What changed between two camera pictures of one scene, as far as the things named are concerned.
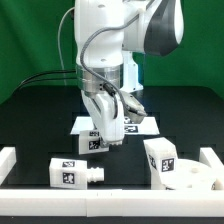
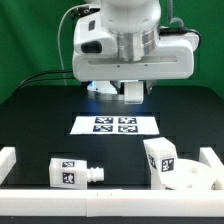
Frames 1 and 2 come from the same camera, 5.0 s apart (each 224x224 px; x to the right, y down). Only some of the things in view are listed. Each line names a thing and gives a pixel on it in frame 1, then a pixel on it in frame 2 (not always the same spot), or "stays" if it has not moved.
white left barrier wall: x=7 y=160 stays
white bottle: x=73 y=173 stays
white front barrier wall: x=101 y=203 stays
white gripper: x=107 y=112 -> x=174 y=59
